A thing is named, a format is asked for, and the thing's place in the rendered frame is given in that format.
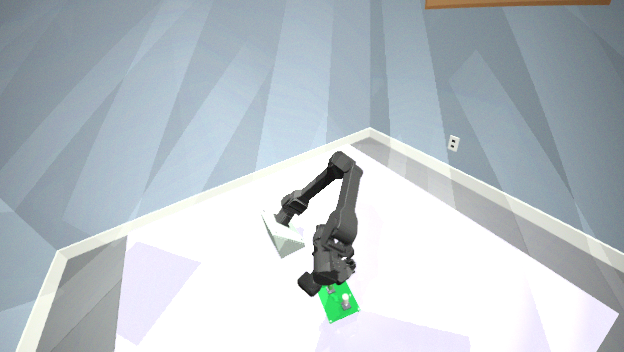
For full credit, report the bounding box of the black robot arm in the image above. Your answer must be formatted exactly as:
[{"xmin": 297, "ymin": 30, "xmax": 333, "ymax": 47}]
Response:
[{"xmin": 273, "ymin": 151, "xmax": 364, "ymax": 286}]

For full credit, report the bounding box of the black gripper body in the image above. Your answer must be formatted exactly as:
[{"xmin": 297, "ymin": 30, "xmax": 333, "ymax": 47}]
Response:
[{"xmin": 297, "ymin": 241, "xmax": 355, "ymax": 298}]

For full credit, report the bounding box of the green circuit board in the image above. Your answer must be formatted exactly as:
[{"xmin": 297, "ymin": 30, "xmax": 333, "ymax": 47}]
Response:
[{"xmin": 318, "ymin": 281, "xmax": 361, "ymax": 325}]

